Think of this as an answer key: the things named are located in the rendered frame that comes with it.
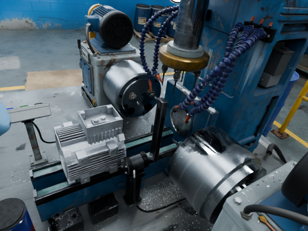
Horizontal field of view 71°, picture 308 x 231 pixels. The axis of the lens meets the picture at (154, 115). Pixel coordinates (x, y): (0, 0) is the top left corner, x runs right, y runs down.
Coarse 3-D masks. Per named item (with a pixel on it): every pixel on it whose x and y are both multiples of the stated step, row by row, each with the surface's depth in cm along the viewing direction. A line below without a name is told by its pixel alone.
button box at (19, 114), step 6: (18, 108) 80; (24, 108) 81; (30, 108) 82; (36, 108) 83; (42, 108) 84; (48, 108) 85; (12, 114) 79; (18, 114) 80; (24, 114) 81; (30, 114) 82; (36, 114) 82; (42, 114) 83; (48, 114) 84; (12, 120) 79; (18, 120) 80; (24, 120) 81
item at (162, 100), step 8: (160, 104) 64; (160, 112) 65; (160, 120) 66; (160, 128) 68; (152, 136) 73; (160, 136) 70; (152, 144) 74; (160, 144) 74; (152, 152) 75; (152, 160) 77
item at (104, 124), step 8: (80, 112) 72; (88, 112) 74; (96, 112) 76; (104, 112) 78; (112, 112) 78; (80, 120) 71; (88, 120) 74; (96, 120) 71; (104, 120) 73; (112, 120) 75; (120, 120) 71; (88, 128) 66; (96, 128) 68; (104, 128) 69; (112, 128) 71; (120, 128) 73; (88, 136) 68; (96, 136) 69; (104, 136) 71; (112, 136) 73
